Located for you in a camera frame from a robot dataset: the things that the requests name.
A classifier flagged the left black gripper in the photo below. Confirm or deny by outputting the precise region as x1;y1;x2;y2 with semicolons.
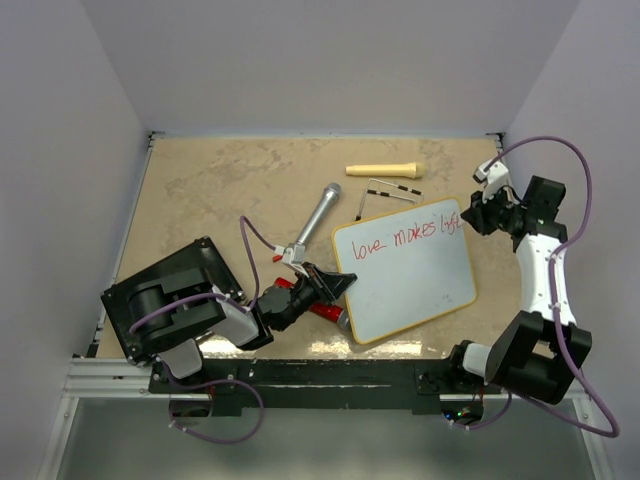
276;262;356;332

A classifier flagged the yellow framed whiteboard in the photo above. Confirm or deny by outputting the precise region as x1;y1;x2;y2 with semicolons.
332;197;477;345

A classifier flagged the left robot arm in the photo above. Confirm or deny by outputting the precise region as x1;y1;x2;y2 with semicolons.
129;262;357;392

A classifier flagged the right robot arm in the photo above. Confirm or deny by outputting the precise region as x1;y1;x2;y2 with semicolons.
415;173;592;405

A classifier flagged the red toy microphone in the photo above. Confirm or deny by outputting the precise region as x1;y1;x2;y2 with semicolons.
274;277;350;331

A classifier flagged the cream toy microphone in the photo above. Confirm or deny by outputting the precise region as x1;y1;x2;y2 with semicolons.
345;162;426;179

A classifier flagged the silver toy microphone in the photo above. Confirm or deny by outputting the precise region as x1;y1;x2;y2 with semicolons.
295;183;342;246

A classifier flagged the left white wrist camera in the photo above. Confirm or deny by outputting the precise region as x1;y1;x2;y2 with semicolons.
273;242;305;270

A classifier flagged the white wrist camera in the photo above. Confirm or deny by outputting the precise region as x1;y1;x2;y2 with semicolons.
473;160;511;202
273;242;305;270

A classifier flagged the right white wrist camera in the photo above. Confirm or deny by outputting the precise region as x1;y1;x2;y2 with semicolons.
473;160;511;202

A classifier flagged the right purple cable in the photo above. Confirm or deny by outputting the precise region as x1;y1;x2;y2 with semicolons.
452;135;621;439

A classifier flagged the purple cable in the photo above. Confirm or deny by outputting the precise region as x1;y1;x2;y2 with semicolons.
452;135;621;439
128;215;276;445

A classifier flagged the wire whiteboard stand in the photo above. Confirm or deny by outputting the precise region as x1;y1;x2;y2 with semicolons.
355;178;424;222

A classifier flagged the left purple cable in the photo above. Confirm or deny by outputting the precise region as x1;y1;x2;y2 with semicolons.
128;215;276;445

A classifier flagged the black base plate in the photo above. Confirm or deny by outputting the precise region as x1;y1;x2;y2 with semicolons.
149;359;499;417

